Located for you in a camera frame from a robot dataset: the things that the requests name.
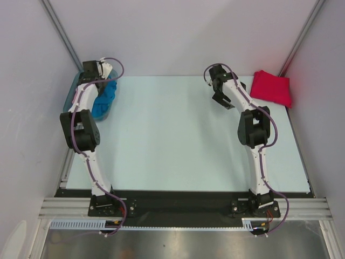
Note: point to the right slotted cable duct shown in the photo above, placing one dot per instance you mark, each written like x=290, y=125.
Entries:
x=257, y=223

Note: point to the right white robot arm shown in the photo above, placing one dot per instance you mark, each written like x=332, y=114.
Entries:
x=253, y=131

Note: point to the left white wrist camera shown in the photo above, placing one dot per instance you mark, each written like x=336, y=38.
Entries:
x=104, y=68

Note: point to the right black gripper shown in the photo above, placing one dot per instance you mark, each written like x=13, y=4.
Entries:
x=219, y=95

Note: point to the aluminium front rail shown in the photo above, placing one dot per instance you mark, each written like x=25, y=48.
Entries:
x=77, y=208

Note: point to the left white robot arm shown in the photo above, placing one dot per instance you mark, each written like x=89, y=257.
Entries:
x=80, y=129

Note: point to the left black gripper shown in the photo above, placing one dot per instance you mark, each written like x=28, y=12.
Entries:
x=102, y=89

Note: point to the black front mat strip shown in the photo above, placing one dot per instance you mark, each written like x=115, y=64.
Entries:
x=178, y=221

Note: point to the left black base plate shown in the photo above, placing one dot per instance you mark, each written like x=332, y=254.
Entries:
x=106, y=206

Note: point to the left aluminium corner post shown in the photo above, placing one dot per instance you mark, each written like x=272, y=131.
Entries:
x=59, y=28

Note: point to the dark blue t shirt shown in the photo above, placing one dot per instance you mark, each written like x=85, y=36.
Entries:
x=102, y=104

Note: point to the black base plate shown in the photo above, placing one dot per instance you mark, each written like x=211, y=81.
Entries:
x=243, y=209
x=106, y=206

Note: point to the aluminium corner post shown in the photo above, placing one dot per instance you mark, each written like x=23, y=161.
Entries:
x=311, y=19
x=59, y=28

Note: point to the folded red t shirt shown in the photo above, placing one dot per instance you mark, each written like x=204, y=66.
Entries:
x=268, y=87

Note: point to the right aluminium corner post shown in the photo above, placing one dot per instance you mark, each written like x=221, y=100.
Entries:
x=311, y=19

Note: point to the teal plastic basket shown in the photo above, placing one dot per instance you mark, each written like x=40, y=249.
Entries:
x=71, y=93

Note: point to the left slotted cable duct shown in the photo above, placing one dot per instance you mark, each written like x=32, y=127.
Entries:
x=75, y=224

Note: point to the slotted cable duct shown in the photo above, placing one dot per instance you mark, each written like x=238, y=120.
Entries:
x=257, y=223
x=75, y=224

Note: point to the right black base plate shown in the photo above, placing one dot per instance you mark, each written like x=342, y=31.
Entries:
x=243, y=209

